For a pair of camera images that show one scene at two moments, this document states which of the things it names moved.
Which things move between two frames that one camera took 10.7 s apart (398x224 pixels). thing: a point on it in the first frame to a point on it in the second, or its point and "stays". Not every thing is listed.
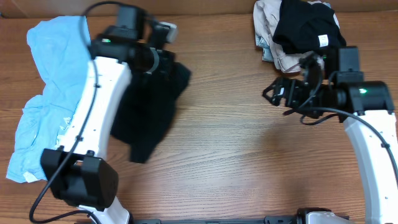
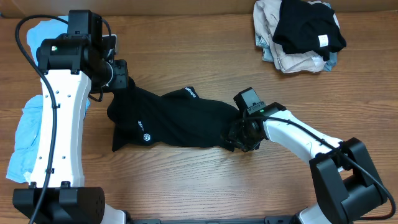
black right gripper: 278,85 to 234,137
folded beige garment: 265,14 stays
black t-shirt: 146,104 to 181,118
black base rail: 266,219 stays
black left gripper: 165,64 to 120,68
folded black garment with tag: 305,27 stays
